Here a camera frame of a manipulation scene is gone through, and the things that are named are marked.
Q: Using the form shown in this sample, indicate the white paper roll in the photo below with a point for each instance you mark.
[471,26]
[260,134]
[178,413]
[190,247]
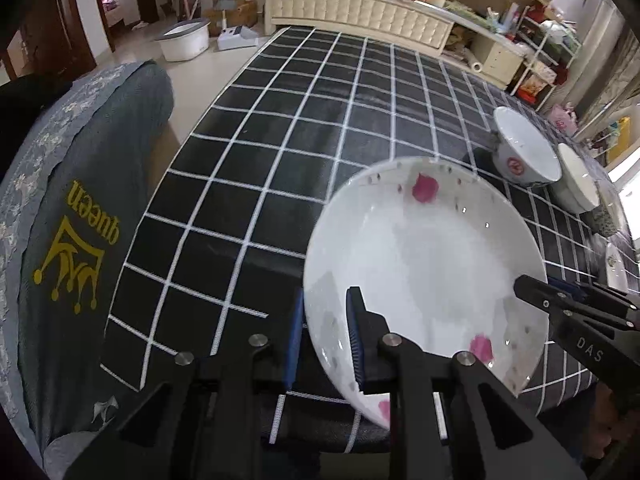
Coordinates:
[474,60]

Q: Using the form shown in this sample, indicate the white plastic tub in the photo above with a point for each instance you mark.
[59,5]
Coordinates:
[182,42]

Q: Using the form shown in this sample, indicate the person's right hand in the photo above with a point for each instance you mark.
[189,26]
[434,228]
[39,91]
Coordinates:
[617,425]

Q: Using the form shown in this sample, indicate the white floor appliance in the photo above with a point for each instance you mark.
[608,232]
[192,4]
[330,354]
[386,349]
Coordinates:
[235,40]

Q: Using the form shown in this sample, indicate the black white checked tablecloth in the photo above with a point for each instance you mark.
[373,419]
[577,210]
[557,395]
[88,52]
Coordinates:
[300,160]

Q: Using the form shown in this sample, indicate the white bowl with red mark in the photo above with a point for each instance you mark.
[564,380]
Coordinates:
[525,170]

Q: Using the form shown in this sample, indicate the pink bag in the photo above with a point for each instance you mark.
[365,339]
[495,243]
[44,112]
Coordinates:
[562,119]

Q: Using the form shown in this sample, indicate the plain white bowl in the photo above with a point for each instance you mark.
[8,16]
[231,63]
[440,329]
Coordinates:
[575,185]

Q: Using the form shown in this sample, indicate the grey cushion with crown print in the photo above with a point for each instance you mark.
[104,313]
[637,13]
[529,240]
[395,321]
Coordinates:
[75,160]

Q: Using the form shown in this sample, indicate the small white dish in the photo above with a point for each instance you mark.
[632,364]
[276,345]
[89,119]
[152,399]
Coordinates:
[617,265]

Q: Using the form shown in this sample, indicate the white plate with pink petals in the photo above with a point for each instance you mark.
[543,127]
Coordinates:
[425,260]

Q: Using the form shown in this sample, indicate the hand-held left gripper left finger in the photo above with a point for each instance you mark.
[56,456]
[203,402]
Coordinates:
[295,340]

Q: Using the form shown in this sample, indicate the brown wooden door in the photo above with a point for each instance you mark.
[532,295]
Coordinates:
[65,25]

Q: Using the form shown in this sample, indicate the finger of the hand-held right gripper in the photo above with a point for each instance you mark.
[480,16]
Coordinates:
[542,296]
[572,290]

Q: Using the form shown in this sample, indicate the yellow bag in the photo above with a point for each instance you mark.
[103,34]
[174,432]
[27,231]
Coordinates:
[625,132]

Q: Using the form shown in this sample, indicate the crumpled brown paper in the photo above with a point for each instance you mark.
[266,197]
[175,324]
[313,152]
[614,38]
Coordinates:
[454,37]

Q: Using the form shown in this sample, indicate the cardboard box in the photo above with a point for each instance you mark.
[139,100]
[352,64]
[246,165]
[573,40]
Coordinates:
[240,15]

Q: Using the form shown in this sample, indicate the cream tufted low cabinet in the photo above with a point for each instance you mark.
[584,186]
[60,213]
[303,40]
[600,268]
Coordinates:
[350,10]

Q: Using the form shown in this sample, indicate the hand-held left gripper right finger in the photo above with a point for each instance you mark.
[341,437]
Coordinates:
[356,340]

